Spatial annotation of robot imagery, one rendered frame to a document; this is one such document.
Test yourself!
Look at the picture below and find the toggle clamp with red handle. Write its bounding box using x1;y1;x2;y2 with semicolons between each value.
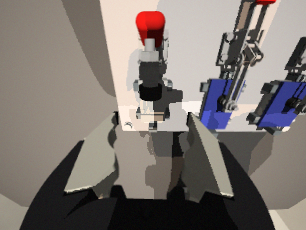
216;0;276;113
285;37;306;115

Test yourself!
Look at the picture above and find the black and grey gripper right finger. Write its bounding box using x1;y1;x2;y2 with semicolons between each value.
181;112;275;230

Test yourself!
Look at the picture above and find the red-handled toggle clamp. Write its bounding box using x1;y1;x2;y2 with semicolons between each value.
136;11;169;101

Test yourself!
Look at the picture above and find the white fixture plate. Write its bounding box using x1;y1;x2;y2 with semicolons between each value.
100;0;306;132

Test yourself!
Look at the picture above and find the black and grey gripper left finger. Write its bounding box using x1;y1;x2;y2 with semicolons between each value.
19;111;119;230

